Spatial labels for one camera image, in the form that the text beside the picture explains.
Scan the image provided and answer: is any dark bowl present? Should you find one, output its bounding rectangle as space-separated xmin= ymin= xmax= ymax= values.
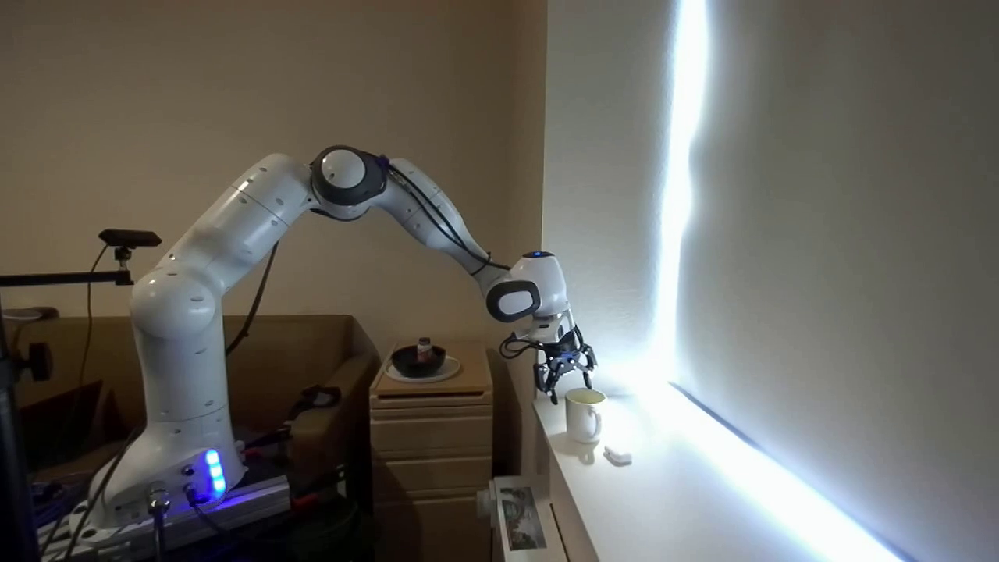
xmin=391 ymin=342 xmax=452 ymax=382

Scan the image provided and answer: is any white mug cup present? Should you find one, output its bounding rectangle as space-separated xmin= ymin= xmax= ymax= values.
xmin=563 ymin=386 xmax=609 ymax=442

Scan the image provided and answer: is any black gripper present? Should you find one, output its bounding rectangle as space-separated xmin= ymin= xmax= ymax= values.
xmin=533 ymin=325 xmax=600 ymax=407

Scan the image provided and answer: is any white plate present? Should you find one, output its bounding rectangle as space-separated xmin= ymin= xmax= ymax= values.
xmin=386 ymin=348 xmax=465 ymax=386

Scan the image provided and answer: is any white window blind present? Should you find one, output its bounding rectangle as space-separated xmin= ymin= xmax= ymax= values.
xmin=655 ymin=0 xmax=999 ymax=562

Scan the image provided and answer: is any white window sill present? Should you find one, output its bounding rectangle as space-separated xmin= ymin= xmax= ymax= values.
xmin=530 ymin=382 xmax=902 ymax=562

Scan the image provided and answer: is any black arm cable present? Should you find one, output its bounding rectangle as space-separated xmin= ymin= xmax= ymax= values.
xmin=382 ymin=155 xmax=514 ymax=282

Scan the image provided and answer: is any black tripod stand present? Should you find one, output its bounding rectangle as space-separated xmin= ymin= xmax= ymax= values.
xmin=0 ymin=304 xmax=63 ymax=562

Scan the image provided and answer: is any robot base platform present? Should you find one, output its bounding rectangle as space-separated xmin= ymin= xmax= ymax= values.
xmin=35 ymin=464 xmax=298 ymax=562

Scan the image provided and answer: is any light wooden dresser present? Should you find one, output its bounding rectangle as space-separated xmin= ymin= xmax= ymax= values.
xmin=368 ymin=341 xmax=501 ymax=562

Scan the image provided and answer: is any black camera on stand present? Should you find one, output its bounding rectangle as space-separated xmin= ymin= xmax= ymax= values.
xmin=96 ymin=226 xmax=166 ymax=262

